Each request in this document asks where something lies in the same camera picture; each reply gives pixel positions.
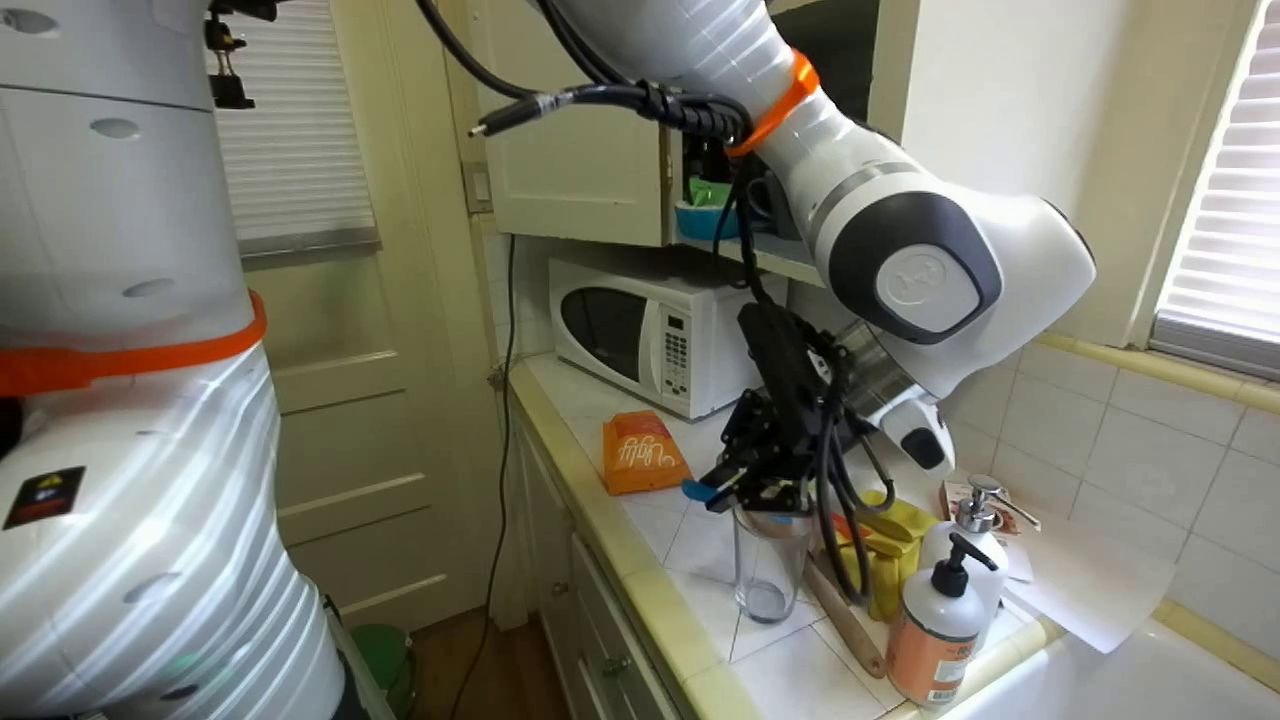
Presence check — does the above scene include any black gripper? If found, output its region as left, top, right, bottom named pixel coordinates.
left=695, top=385, right=854, bottom=519

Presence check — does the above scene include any clear glass cup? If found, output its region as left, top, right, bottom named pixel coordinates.
left=728, top=497, right=813, bottom=630

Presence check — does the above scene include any wooden spoon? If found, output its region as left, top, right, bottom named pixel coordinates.
left=800, top=547, right=893, bottom=682

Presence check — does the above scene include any white microwave oven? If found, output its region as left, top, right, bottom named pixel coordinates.
left=543, top=251, right=791, bottom=425

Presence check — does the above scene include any cream base cabinet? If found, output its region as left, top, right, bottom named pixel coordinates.
left=512, top=395, right=701, bottom=720

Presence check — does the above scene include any chrome faucet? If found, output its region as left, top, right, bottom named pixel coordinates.
left=934, top=477, right=1042, bottom=540

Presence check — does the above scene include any orange soap pump bottle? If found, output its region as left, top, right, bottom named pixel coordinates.
left=884, top=533, right=1004, bottom=712

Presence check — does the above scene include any blue bowl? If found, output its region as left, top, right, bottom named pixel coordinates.
left=672, top=175, right=751, bottom=250

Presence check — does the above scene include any cream panel door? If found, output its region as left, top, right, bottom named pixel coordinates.
left=238, top=246, right=520, bottom=634

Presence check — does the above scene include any green bin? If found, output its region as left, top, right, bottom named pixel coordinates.
left=346, top=619, right=420, bottom=720

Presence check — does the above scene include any white roller blind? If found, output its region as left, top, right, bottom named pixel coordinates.
left=207, top=0, right=383, bottom=264

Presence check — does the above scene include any white window blind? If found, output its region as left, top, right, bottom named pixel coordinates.
left=1153, top=0, right=1280, bottom=385

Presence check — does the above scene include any black clamp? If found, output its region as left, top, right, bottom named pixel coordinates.
left=200, top=0, right=282, bottom=115

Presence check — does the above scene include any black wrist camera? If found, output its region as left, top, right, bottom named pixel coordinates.
left=737, top=300, right=838, bottom=405

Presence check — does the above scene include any cream wall cabinet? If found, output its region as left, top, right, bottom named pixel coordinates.
left=659, top=0, right=926, bottom=298

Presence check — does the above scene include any thin black power cord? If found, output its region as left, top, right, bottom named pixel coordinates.
left=446, top=238, right=523, bottom=720

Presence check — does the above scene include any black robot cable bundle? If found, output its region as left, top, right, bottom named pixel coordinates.
left=414, top=0, right=889, bottom=607

